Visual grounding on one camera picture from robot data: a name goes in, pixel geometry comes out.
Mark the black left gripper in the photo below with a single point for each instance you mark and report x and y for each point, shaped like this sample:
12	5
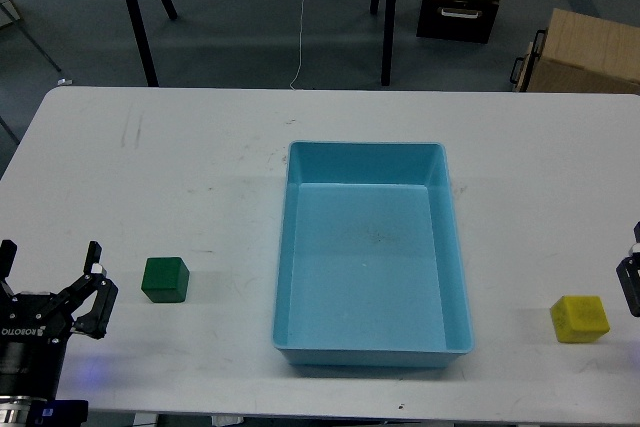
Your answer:
45	318

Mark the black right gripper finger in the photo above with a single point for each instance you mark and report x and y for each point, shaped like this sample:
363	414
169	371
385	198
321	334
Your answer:
628	275

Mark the yellow cube block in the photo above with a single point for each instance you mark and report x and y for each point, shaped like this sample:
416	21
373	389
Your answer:
579	319

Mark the green cube block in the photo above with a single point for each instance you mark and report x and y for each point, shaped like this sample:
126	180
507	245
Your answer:
165	280

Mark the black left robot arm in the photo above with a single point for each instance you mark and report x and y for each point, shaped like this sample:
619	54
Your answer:
30	377

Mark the cardboard box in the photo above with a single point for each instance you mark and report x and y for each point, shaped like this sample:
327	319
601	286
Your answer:
578	53

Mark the light blue plastic box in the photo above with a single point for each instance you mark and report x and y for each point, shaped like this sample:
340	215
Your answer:
370	271

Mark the black storage box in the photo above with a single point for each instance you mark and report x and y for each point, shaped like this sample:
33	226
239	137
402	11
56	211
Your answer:
457	20

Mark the wooden item with metal legs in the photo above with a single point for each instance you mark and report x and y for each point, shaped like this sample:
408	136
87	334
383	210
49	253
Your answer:
14	17

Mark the black tripod legs right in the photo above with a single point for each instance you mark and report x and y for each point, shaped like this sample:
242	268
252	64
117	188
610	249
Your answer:
386	7

